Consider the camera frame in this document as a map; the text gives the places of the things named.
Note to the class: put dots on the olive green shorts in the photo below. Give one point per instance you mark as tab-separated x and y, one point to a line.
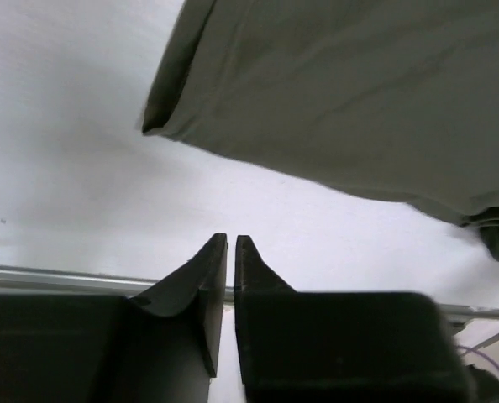
393	101

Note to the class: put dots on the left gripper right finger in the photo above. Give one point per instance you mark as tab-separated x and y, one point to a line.
299	346

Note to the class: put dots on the front aluminium rail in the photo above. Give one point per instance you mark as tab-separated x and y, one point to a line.
26	278

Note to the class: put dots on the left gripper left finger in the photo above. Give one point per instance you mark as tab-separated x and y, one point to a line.
161	345

